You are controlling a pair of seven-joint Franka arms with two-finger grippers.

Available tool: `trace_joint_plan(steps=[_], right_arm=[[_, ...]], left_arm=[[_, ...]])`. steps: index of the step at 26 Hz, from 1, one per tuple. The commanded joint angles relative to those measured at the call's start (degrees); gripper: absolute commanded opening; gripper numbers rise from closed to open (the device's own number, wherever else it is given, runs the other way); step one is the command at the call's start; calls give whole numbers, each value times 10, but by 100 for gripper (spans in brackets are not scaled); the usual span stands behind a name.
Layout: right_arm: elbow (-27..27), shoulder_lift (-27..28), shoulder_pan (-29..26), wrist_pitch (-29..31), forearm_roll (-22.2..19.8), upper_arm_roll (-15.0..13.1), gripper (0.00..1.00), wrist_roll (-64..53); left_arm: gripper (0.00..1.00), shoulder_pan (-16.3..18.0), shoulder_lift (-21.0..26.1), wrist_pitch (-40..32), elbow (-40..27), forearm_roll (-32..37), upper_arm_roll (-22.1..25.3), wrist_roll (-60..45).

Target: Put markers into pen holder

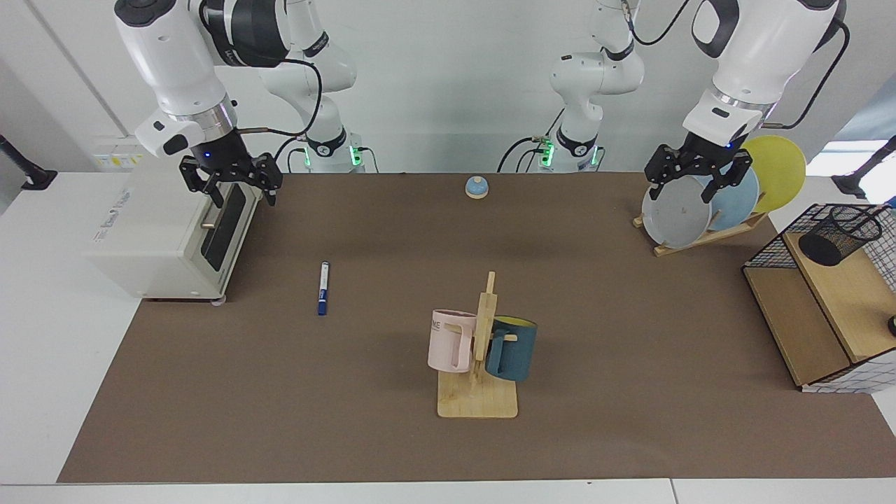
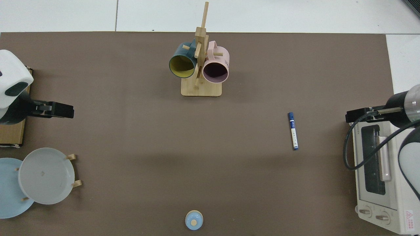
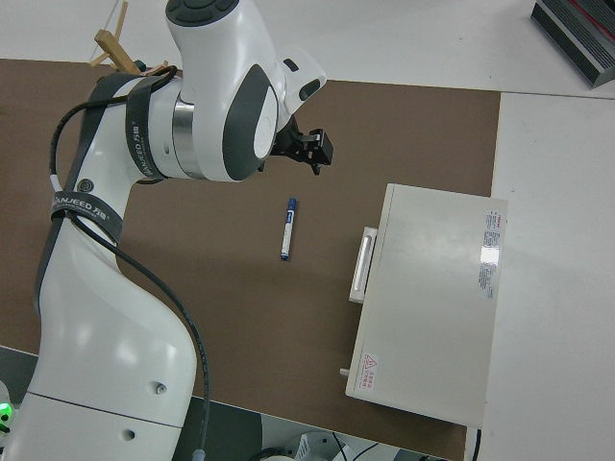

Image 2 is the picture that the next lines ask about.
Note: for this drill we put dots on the dark grey slatted panel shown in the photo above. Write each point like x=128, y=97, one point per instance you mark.
x=415, y=5

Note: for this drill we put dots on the grey plate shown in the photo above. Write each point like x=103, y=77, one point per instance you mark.
x=46, y=177

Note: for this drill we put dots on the pink mug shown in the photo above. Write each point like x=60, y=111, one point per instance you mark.
x=218, y=60

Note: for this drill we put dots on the wooden plate rack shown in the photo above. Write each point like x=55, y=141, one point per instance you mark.
x=70, y=157

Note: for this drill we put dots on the light blue plate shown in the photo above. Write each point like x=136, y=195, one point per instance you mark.
x=8, y=196

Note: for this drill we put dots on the pale toaster oven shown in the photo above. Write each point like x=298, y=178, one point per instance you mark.
x=393, y=206

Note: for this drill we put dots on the blue and white marker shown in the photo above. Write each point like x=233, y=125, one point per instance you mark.
x=293, y=131

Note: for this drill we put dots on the dark teal mug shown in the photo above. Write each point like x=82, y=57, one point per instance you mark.
x=178, y=54

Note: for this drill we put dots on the wooden cup stand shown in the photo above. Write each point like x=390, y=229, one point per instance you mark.
x=201, y=88

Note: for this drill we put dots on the small blue round thing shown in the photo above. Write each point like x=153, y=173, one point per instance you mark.
x=190, y=218

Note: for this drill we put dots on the brown table cloth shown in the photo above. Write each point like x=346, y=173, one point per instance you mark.
x=131, y=131

